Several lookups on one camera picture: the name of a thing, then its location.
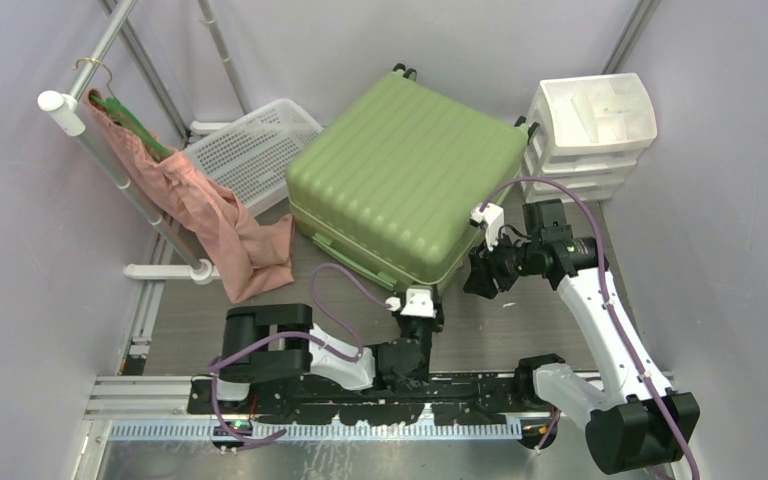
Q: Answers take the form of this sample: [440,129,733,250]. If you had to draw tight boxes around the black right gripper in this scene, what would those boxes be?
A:
[464,226,541,299]

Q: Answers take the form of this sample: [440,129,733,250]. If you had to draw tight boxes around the green ribbed hard-shell suitcase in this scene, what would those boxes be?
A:
[285,64,528,291]

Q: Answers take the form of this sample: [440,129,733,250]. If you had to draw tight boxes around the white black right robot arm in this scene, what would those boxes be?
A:
[463,200,700,475]

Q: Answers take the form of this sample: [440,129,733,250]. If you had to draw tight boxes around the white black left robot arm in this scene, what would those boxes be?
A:
[211,303,444,413]

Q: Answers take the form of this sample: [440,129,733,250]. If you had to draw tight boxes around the white plastic drawer organizer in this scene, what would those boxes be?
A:
[522,73,658,201]

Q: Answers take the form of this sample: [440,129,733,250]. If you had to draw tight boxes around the pink cloth garment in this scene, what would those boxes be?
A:
[83,89,294,303]

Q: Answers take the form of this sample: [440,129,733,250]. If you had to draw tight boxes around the white perforated plastic basket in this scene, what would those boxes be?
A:
[184,98,323,216]

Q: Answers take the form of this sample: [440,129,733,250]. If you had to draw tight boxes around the green clothes hanger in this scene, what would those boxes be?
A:
[89,90,172,163]

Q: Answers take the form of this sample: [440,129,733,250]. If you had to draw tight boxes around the white and silver clothes rack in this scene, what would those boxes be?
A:
[37,0,220,285]

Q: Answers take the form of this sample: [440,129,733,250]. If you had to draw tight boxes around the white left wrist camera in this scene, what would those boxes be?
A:
[384,285,437,319]

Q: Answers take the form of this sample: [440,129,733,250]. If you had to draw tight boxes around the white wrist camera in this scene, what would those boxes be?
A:
[384,285,437,319]
[470,203,505,252]

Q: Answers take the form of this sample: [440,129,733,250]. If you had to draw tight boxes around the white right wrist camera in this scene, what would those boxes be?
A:
[470,203,505,252]

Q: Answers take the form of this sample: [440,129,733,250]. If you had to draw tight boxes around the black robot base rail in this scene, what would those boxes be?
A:
[186,372,560,449]

